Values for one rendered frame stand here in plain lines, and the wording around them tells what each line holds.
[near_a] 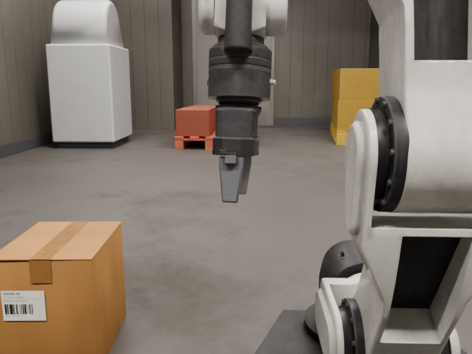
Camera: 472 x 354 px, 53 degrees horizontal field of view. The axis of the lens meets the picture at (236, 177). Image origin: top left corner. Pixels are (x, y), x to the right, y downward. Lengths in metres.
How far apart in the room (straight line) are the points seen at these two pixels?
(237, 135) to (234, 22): 0.14
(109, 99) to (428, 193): 4.72
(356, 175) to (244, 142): 0.15
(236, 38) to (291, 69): 7.34
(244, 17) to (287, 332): 0.69
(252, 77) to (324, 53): 7.39
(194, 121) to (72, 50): 1.43
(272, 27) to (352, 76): 4.80
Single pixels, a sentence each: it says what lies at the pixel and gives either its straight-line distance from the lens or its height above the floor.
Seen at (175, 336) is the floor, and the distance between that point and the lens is 1.39.
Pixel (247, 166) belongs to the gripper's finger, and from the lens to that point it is 0.71.
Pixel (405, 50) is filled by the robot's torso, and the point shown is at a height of 0.73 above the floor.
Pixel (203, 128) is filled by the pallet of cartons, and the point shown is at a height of 0.22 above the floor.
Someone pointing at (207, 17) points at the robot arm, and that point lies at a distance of 0.66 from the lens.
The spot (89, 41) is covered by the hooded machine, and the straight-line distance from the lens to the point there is 5.26.
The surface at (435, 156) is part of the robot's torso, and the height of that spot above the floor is 0.62.
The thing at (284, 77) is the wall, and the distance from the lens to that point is 7.94.
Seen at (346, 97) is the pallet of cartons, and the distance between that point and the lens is 5.45.
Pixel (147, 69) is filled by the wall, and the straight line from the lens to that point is 7.17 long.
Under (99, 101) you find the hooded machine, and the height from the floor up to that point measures 0.50.
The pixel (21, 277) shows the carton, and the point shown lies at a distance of 1.21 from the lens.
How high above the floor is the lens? 0.70
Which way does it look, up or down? 11 degrees down
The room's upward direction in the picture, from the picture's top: straight up
